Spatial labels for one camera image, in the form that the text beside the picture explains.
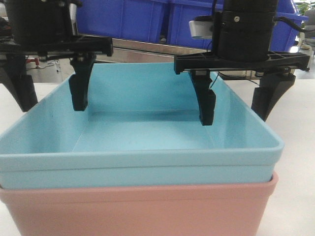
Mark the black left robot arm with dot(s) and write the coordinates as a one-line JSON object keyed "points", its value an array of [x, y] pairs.
{"points": [[46, 29]]}

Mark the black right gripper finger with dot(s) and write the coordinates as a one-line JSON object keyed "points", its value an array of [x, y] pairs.
{"points": [[273, 84], [205, 95]]}

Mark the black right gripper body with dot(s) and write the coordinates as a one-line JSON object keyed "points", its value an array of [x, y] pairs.
{"points": [[209, 61]]}

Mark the blue storage bin left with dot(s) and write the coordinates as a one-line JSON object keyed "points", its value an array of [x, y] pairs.
{"points": [[139, 20]]}

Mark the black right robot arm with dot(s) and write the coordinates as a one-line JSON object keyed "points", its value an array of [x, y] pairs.
{"points": [[241, 35]]}

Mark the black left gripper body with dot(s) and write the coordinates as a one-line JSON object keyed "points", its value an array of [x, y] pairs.
{"points": [[76, 46]]}

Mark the pink plastic box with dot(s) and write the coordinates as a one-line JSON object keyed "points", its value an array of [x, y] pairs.
{"points": [[170, 210]]}

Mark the stainless steel shelf rack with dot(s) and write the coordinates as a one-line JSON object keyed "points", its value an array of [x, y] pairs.
{"points": [[125, 51]]}

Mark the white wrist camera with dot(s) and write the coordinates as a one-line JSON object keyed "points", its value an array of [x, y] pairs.
{"points": [[200, 28]]}

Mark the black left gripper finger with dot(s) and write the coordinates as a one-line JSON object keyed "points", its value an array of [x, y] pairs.
{"points": [[13, 75], [79, 81]]}

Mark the light blue plastic box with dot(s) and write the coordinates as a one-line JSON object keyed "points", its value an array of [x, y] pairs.
{"points": [[141, 127]]}

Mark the blue storage bin far right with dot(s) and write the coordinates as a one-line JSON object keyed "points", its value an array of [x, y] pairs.
{"points": [[283, 36]]}

